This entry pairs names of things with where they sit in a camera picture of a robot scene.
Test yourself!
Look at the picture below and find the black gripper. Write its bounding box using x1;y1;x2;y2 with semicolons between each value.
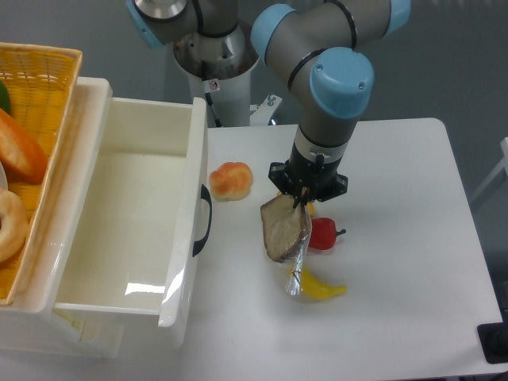
268;141;348;209

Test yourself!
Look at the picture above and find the black device at table edge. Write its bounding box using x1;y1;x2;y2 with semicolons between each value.
477;322;507;364

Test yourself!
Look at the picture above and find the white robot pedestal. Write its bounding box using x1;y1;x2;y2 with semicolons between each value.
172;23;261;129

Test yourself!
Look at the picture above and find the white drawer cabinet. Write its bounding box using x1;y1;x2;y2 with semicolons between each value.
0;77;214;360

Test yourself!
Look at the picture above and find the beige bagel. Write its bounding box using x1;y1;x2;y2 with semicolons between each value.
1;189;29;262

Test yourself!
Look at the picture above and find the white frame at right edge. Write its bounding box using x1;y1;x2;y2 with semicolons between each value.
470;137;507;210

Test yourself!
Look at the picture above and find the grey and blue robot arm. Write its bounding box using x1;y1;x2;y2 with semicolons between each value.
126;1;411;206

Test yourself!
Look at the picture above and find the yellow banana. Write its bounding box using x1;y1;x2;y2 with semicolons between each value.
291;266;348;301

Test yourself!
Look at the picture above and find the red bell pepper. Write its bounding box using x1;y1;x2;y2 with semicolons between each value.
309;217;346;251

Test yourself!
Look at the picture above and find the orange baguette loaf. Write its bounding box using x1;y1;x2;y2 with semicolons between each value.
1;110;48;184

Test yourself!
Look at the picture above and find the yellow wicker basket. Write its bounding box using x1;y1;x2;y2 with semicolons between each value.
1;42;83;306

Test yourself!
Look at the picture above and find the bagged toast slice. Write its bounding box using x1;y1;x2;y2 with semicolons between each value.
260;194;312;297

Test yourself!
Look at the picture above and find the yellow pepper under gripper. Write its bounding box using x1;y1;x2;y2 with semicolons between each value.
306;202;315;217

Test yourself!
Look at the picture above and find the orange bread roll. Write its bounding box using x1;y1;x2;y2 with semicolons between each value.
209;162;253;201

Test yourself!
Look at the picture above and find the green vegetable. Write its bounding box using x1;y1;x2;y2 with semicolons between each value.
0;82;11;114

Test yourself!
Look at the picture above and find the open upper white drawer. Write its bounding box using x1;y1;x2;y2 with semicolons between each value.
56;98;210;331

